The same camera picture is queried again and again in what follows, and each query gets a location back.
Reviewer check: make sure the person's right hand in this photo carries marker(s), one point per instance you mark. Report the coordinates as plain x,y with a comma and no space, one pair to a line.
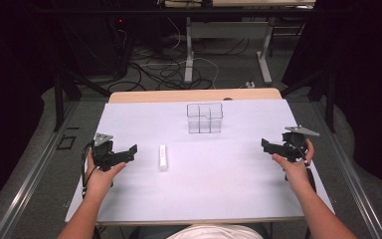
293,172

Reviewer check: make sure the white rectangular eraser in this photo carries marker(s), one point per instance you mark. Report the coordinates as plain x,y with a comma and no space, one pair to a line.
163,158

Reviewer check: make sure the white metal desk frame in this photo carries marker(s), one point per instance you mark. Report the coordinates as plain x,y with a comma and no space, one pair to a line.
229,31

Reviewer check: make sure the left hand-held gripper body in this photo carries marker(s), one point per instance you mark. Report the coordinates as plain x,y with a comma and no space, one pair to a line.
102,154

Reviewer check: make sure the white power plug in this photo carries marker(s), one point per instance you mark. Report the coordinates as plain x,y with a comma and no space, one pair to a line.
250,84

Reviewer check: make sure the wooden table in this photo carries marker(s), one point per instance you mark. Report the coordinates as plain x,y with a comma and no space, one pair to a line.
179,95

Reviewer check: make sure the person's left hand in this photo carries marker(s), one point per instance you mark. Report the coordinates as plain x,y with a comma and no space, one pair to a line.
101,179

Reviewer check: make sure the white table mat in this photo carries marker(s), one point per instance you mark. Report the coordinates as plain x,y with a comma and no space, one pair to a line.
212,179

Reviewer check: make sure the black metal stand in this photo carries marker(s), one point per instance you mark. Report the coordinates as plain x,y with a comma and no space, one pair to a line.
63,93
325,93

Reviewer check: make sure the person's white shirt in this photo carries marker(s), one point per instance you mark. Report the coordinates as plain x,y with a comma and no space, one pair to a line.
217,232

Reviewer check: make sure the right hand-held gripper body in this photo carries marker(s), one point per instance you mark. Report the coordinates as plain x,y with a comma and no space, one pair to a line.
295,146

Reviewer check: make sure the clear acrylic compartment organizer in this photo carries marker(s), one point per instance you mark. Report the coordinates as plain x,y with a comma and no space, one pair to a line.
205,119

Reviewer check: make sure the metal floor rail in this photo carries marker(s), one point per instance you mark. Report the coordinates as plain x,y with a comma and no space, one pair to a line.
351,179
30,179

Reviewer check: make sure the dark equipment with red light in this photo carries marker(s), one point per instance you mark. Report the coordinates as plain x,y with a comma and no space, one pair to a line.
119,40

